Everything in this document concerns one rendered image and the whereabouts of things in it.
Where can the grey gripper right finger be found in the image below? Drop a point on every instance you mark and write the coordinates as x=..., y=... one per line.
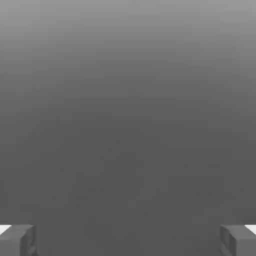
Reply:
x=240, y=241

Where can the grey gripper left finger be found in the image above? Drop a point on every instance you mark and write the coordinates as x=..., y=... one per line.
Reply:
x=14, y=240

